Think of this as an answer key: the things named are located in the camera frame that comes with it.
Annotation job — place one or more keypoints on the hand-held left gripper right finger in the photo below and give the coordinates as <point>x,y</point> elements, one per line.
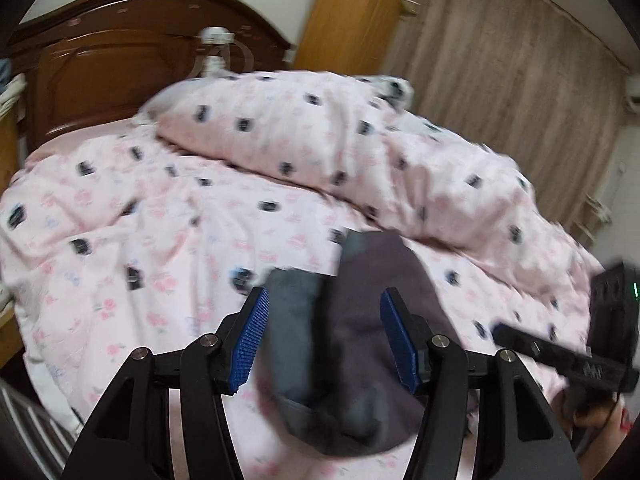
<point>400,340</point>

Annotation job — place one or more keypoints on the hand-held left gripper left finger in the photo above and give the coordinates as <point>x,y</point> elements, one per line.
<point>247,345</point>

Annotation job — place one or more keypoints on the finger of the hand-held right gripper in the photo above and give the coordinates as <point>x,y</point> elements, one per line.
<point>530,346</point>

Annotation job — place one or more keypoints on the purple and grey jacket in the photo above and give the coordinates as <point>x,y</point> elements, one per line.
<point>350,320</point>

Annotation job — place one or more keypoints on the person's right hand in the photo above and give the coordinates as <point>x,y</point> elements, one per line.
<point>595,415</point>

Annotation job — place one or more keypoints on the white shelf rack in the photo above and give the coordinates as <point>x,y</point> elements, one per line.
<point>597,217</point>

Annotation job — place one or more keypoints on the pink cat print blanket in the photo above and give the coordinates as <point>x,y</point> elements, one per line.
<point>150,220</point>

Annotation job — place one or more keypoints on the white air conditioner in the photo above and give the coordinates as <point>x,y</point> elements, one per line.
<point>632,94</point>

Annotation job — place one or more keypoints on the white striped object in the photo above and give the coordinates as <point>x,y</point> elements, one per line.
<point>30,425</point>

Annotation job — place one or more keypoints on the beige patterned curtain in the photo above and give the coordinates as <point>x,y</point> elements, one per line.
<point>500,85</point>

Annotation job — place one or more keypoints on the white charger plug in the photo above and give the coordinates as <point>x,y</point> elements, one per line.
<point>212,65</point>

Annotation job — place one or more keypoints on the dark wooden headboard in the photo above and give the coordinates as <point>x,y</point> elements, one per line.
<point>110,70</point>

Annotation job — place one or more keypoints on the white power strip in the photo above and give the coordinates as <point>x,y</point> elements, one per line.
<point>216,35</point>

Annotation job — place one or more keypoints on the light wooden wardrobe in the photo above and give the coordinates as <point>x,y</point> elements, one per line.
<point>345,20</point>

